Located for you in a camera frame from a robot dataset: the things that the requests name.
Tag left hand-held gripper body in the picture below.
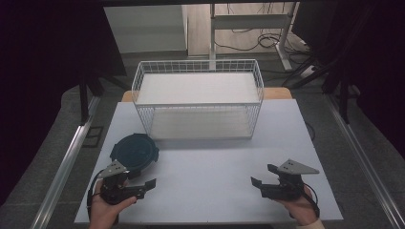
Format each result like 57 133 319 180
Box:
98 159 143 205

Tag white cabinet panel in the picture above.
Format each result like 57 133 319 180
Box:
102 4 189 55

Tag black tripod stand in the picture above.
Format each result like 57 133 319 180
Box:
281 56 362 126

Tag aluminium rail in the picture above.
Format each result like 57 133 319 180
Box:
324 94 405 229
30 94 102 229

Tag dark curtain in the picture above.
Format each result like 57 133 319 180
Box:
0 0 128 208
290 0 405 160

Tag black floor cables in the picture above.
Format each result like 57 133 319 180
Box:
212 28 309 54

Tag person's right hand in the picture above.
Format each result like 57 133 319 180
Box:
274 186 320 227

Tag white power strip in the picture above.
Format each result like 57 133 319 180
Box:
298 64 317 79

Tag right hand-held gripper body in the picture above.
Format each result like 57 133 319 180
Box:
261 158 321 201

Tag wooden table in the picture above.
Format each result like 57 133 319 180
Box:
121 87 293 103

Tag white desk frame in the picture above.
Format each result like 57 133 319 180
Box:
208 2 301 72

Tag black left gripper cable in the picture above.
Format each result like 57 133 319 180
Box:
86 171 107 220

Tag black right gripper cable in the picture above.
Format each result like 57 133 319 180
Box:
301 181 321 219

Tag dark floor grate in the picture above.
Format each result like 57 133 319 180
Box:
81 125 105 149

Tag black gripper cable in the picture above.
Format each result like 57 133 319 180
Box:
301 181 321 219
86 171 107 220

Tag person's left hand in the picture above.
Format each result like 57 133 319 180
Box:
88 179 138 229

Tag white wire basket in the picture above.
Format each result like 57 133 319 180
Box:
131 58 266 141

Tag black metal stand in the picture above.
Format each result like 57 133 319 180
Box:
77 71 132 126

